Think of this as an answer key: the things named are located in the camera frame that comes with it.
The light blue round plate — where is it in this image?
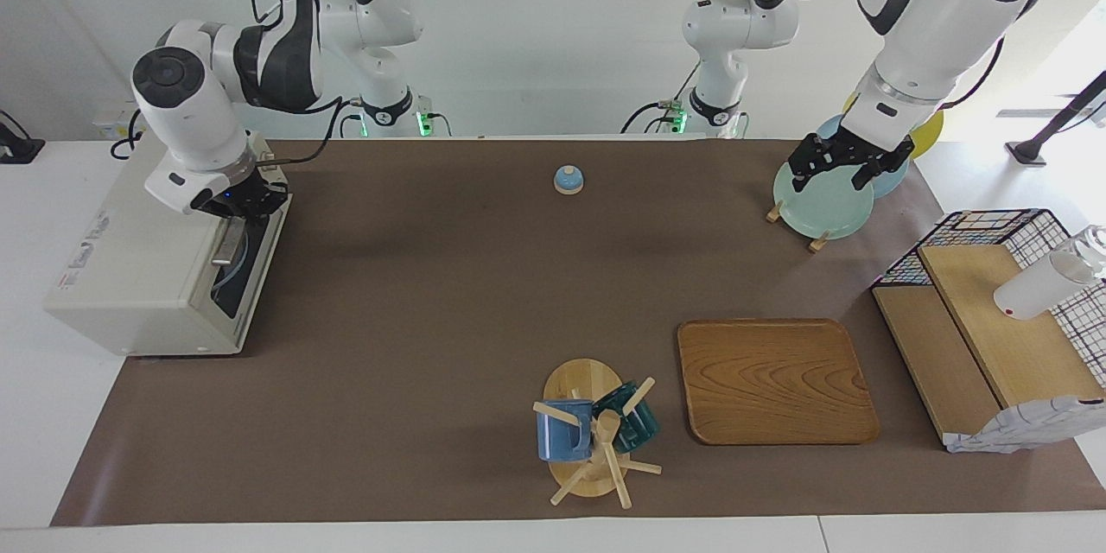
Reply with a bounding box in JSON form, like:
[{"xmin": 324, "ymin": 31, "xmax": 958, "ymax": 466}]
[{"xmin": 214, "ymin": 229, "xmax": 253, "ymax": 308}]

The white patterned cloth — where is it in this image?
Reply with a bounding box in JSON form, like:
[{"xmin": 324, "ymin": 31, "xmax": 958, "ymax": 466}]
[{"xmin": 944, "ymin": 395, "xmax": 1106, "ymax": 454}]

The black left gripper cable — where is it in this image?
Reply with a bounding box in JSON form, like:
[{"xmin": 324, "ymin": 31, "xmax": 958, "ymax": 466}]
[{"xmin": 940, "ymin": 35, "xmax": 1008, "ymax": 111}]

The black angled stand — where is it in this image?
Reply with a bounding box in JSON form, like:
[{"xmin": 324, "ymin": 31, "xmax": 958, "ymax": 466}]
[{"xmin": 1006, "ymin": 69, "xmax": 1106, "ymax": 167}]

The wooden mug tree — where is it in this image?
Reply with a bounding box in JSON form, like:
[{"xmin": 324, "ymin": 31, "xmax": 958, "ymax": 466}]
[{"xmin": 532, "ymin": 358, "xmax": 664, "ymax": 509}]

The black base cable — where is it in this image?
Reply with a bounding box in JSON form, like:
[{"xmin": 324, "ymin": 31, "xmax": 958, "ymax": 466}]
[
  {"xmin": 620, "ymin": 60, "xmax": 702, "ymax": 136},
  {"xmin": 327, "ymin": 99, "xmax": 365, "ymax": 139}
]

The black power strip cable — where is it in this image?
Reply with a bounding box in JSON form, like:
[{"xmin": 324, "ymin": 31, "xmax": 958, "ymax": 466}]
[{"xmin": 110, "ymin": 108, "xmax": 143, "ymax": 161}]

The dark green mug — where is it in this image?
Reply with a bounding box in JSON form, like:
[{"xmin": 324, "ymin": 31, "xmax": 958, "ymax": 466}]
[{"xmin": 593, "ymin": 381, "xmax": 661, "ymax": 453}]

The brown table mat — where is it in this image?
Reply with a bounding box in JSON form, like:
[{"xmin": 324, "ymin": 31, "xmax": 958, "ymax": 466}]
[{"xmin": 50, "ymin": 138, "xmax": 1106, "ymax": 528}]

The mint green plate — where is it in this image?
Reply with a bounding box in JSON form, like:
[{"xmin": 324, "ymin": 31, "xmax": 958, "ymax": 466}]
[{"xmin": 772, "ymin": 157, "xmax": 875, "ymax": 240}]

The black right base cable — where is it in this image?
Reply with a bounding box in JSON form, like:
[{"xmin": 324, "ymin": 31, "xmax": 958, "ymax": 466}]
[{"xmin": 327, "ymin": 99, "xmax": 365, "ymax": 139}]

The wooden plate rack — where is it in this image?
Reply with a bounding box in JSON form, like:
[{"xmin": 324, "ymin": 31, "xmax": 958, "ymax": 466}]
[{"xmin": 766, "ymin": 200, "xmax": 832, "ymax": 253}]

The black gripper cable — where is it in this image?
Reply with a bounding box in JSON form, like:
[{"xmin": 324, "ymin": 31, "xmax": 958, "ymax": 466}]
[
  {"xmin": 940, "ymin": 35, "xmax": 1008, "ymax": 111},
  {"xmin": 259, "ymin": 95, "xmax": 364, "ymax": 168}
]

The blue ceramic mug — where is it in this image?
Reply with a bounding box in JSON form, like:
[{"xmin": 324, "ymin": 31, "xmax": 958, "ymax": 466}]
[{"xmin": 537, "ymin": 399, "xmax": 595, "ymax": 462}]

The black clamp mount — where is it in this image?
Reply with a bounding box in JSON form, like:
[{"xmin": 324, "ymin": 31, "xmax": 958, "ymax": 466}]
[{"xmin": 0, "ymin": 108, "xmax": 46, "ymax": 165}]

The yellow plate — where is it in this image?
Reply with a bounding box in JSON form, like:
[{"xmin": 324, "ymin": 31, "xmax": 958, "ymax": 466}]
[{"xmin": 842, "ymin": 91, "xmax": 944, "ymax": 159}]

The wooden serving tray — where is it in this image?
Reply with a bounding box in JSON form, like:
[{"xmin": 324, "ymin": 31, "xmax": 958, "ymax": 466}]
[{"xmin": 677, "ymin": 318, "xmax": 880, "ymax": 447}]

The black wire basket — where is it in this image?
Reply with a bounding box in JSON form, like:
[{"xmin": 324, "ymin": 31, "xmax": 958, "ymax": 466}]
[{"xmin": 871, "ymin": 208, "xmax": 1106, "ymax": 390}]

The cream toaster oven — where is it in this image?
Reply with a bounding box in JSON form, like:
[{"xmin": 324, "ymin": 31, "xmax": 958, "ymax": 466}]
[{"xmin": 45, "ymin": 138, "xmax": 294, "ymax": 357}]

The pale blue racked plate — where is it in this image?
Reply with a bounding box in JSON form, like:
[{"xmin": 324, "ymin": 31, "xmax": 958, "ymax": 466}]
[{"xmin": 817, "ymin": 112, "xmax": 911, "ymax": 199}]

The white power strip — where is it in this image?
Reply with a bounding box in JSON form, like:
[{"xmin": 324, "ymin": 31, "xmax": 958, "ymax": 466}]
[{"xmin": 93, "ymin": 99, "xmax": 143, "ymax": 143}]

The wooden step shelf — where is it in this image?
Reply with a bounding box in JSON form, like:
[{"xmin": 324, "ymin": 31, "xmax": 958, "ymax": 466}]
[{"xmin": 873, "ymin": 244, "xmax": 1106, "ymax": 442}]

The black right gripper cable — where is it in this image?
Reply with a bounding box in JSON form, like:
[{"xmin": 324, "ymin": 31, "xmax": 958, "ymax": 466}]
[{"xmin": 259, "ymin": 95, "xmax": 364, "ymax": 168}]

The black left base cable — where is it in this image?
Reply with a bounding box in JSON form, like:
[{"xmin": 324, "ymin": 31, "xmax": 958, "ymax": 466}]
[{"xmin": 620, "ymin": 60, "xmax": 702, "ymax": 136}]

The glass toaster oven door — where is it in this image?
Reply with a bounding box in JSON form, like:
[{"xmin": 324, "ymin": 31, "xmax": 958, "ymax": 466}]
[{"xmin": 197, "ymin": 190, "xmax": 294, "ymax": 340}]

